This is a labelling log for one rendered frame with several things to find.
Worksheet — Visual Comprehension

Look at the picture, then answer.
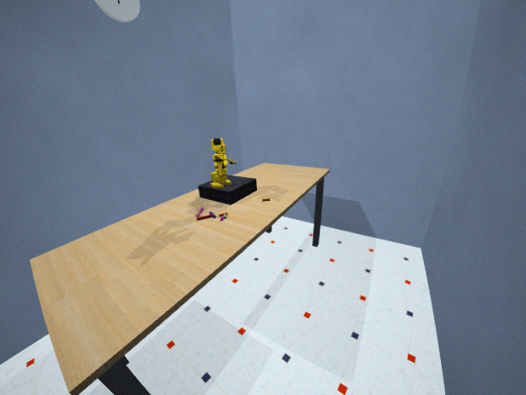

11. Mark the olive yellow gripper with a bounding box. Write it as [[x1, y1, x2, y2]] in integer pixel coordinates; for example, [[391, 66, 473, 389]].
[[212, 153, 236, 175]]

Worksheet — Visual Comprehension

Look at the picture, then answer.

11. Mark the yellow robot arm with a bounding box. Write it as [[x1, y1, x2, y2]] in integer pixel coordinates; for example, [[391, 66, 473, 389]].
[[210, 138, 231, 188]]

